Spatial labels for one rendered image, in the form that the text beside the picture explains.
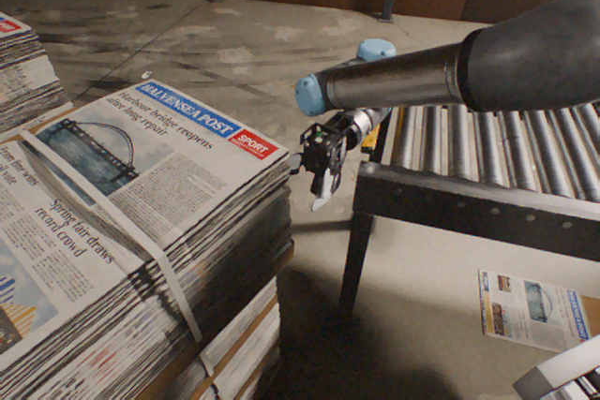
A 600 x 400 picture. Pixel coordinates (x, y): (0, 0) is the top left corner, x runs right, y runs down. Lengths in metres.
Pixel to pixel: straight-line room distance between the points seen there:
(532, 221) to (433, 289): 0.81
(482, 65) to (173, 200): 0.35
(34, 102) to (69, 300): 0.64
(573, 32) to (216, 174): 0.37
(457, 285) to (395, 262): 0.26
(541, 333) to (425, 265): 0.45
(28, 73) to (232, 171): 0.60
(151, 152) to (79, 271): 0.16
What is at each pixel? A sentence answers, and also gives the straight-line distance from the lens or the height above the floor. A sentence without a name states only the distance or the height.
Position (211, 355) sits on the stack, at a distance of 0.70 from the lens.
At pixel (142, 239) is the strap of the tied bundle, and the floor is 1.06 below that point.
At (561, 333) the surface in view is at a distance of 1.73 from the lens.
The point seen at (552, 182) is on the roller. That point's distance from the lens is 0.94.
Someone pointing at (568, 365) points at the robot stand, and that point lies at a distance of 0.72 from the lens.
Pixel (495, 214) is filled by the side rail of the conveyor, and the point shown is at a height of 0.77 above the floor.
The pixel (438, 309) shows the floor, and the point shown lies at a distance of 1.58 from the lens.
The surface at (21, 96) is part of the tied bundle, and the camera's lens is 0.94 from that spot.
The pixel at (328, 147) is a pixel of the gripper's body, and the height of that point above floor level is 0.92.
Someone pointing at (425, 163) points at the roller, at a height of 0.79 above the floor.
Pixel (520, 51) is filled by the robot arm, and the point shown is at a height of 1.18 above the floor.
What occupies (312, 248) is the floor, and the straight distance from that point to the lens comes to 1.63.
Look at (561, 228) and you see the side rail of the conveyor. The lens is 0.90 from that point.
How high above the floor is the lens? 1.34
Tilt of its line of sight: 44 degrees down
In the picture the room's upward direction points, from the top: straight up
